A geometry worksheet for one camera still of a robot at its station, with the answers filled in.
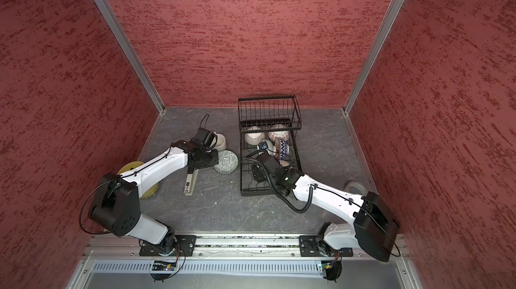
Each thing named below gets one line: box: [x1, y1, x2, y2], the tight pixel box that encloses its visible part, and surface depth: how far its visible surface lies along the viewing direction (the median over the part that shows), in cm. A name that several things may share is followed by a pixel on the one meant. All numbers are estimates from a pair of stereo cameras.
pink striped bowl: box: [244, 125, 265, 146], surface depth 102 cm
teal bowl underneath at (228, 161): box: [213, 149, 239, 175], surface depth 94 cm
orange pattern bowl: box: [274, 137, 290, 160], surface depth 93 cm
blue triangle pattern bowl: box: [268, 123, 290, 142], surface depth 103 cm
